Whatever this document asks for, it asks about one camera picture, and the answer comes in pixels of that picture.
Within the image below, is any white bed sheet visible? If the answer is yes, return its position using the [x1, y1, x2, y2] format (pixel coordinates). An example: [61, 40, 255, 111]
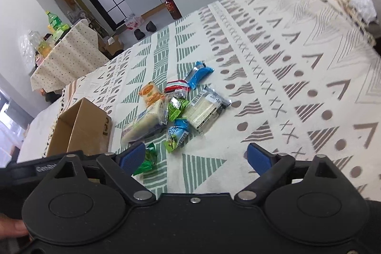
[16, 99, 64, 164]

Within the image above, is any orange cracker packet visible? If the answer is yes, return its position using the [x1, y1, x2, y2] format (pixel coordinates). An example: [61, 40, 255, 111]
[139, 81, 166, 107]

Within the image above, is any long white bread packet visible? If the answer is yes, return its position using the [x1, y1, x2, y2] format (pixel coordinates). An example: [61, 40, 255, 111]
[120, 99, 169, 144]

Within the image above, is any green drink bottle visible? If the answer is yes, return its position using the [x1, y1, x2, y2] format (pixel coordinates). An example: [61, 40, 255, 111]
[46, 10, 71, 41]

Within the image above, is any blue wafer packet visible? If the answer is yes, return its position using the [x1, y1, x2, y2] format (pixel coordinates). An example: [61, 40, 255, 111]
[186, 61, 214, 90]

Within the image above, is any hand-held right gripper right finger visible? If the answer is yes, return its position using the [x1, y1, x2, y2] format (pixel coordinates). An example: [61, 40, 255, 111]
[235, 143, 343, 204]

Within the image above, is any clear plastic bag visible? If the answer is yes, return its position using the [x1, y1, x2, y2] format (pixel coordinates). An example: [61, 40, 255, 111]
[19, 30, 43, 65]

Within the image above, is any light green candy packet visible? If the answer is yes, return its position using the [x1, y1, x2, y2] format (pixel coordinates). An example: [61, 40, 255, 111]
[168, 96, 190, 123]

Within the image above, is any red bottle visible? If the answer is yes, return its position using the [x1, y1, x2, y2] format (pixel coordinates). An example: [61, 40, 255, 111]
[165, 0, 182, 20]

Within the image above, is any pink pack of water bottles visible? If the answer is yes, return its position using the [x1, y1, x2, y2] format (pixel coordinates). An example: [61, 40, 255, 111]
[124, 14, 144, 31]

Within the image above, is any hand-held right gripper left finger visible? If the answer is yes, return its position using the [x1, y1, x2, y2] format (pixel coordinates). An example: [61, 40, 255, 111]
[45, 142, 156, 204]

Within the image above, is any person's left hand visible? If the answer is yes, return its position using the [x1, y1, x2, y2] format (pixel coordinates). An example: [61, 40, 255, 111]
[0, 213, 29, 239]

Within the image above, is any table with dotted tablecloth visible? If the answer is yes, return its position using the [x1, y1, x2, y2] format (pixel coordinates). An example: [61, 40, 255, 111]
[30, 19, 111, 93]

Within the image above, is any red white striped snack packet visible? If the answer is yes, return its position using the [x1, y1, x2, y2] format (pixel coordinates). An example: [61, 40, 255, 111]
[164, 79, 190, 95]

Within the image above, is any brown cardboard box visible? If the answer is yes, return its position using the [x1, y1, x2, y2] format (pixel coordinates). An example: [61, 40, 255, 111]
[47, 97, 113, 158]

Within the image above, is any orange juice bottle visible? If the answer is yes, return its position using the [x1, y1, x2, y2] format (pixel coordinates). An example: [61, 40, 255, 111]
[37, 42, 55, 59]

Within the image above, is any dark green foil candy packet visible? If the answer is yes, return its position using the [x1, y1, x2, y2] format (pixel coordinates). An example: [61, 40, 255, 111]
[133, 142, 158, 176]

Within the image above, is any blue and green snack packet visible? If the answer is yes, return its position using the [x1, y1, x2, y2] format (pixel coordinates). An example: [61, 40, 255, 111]
[164, 118, 190, 154]

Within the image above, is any patterned woven blanket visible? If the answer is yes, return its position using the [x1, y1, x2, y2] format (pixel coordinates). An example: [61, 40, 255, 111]
[42, 0, 381, 201]

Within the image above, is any clear sandwich packet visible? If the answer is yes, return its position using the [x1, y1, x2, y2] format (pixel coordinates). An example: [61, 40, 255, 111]
[182, 85, 232, 133]

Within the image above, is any small floor cardboard box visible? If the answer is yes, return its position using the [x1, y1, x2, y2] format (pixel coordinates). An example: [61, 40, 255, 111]
[98, 35, 124, 60]

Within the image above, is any white plastic bag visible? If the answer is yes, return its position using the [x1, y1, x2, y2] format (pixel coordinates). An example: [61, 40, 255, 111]
[335, 0, 377, 23]

